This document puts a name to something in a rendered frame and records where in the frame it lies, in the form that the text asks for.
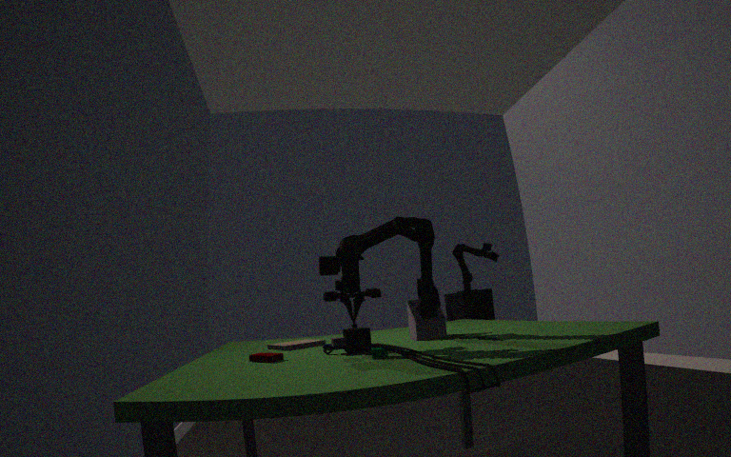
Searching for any tan rectangular block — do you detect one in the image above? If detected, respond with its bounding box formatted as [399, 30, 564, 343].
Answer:
[267, 339, 326, 351]

